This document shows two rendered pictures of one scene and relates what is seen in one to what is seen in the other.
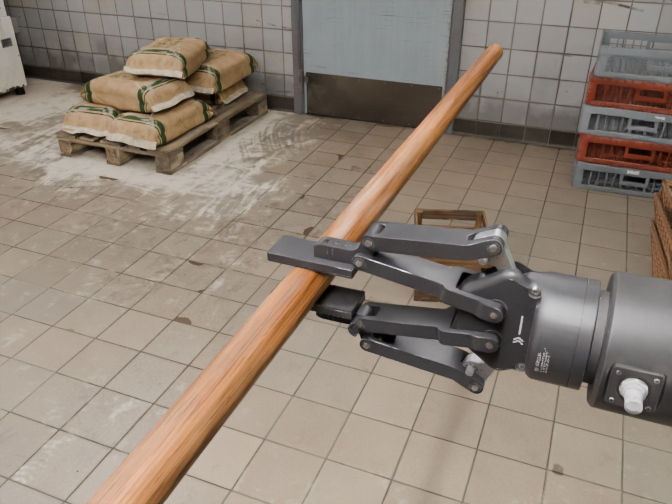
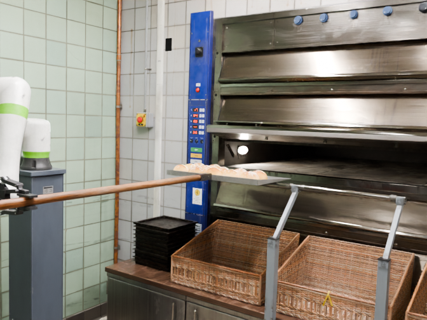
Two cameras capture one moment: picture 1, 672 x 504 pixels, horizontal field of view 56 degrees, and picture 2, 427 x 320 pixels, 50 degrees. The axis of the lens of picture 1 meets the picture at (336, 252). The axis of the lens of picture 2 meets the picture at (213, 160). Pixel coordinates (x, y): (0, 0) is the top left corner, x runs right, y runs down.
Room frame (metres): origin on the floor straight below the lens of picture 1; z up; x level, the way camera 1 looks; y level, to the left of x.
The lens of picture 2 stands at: (1.69, 0.90, 1.46)
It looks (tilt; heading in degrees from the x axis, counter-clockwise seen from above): 5 degrees down; 192
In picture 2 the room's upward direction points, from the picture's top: 2 degrees clockwise
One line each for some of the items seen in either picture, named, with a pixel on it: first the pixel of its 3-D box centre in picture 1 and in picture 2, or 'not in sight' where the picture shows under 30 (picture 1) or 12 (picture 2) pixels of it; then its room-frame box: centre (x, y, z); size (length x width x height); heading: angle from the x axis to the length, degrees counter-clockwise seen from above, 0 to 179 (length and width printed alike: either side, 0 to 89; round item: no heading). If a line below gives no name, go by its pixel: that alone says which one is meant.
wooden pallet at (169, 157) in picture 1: (171, 121); not in sight; (4.03, 1.08, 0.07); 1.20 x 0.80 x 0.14; 158
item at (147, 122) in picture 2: not in sight; (144, 119); (-1.32, -0.27, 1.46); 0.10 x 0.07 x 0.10; 68
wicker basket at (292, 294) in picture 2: not in sight; (342, 280); (-0.55, 1.06, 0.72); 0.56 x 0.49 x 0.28; 69
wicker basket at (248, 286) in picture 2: not in sight; (236, 256); (-0.77, 0.50, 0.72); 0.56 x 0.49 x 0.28; 70
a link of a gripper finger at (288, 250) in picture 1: (316, 256); (27, 195); (0.42, 0.01, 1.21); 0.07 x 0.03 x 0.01; 68
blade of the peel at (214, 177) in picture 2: not in sight; (229, 174); (-0.67, 0.46, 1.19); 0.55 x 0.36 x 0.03; 68
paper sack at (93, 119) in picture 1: (114, 109); not in sight; (3.82, 1.36, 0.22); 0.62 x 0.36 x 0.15; 163
